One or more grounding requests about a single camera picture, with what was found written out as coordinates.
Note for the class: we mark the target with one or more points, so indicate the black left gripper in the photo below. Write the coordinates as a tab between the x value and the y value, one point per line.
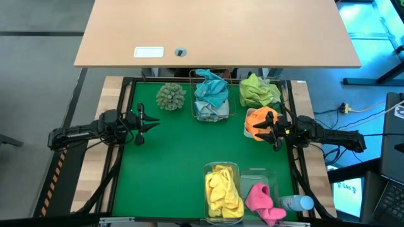
139	124

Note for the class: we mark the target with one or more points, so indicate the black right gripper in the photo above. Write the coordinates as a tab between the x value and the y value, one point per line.
281	127

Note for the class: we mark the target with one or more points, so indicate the light blue microfiber towel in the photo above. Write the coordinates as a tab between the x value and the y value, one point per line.
203	112
222	111

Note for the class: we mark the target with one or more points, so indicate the yellow microfiber towel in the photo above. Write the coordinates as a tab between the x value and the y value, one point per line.
235	208
225	175
217	195

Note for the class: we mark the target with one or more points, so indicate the pink microfiber towel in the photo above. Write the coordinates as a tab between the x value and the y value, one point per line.
262	201

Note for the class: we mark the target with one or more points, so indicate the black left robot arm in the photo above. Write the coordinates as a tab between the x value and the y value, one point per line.
79	134

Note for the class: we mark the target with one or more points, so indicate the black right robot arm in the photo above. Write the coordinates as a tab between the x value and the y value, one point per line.
331	135

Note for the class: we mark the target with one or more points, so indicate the green artificial plant ball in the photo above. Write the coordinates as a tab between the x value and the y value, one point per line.
170	96

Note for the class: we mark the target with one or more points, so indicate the clear plastic bin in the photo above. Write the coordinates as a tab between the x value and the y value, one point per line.
284	85
206	220
252	176

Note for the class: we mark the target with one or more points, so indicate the white rectangular desk plate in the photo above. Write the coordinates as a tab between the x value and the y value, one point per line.
149	52

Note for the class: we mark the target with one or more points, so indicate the clear plastic water bottle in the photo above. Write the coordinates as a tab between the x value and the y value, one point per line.
295	202

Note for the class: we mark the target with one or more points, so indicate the round grey desk grommet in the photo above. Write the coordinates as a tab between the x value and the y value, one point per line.
180	52

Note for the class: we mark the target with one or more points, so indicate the yellow power plug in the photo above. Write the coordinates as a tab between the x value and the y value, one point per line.
345	108

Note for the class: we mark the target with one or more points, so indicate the white SA6 sign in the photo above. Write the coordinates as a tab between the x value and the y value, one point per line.
347	195

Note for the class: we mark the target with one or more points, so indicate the tan wooden desk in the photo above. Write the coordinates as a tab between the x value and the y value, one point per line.
221	28

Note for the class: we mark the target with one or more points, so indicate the black laptop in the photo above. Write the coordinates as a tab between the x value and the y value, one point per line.
391	142

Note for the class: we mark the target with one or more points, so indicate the black chair base leg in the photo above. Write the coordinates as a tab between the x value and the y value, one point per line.
11	140

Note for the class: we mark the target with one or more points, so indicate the black table frame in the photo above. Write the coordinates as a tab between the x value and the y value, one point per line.
148	79

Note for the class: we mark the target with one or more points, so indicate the silver metal bracket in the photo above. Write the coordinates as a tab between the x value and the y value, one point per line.
116	220
292	224

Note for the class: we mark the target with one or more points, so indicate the black desk leg frame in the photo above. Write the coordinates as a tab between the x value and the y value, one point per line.
375	79

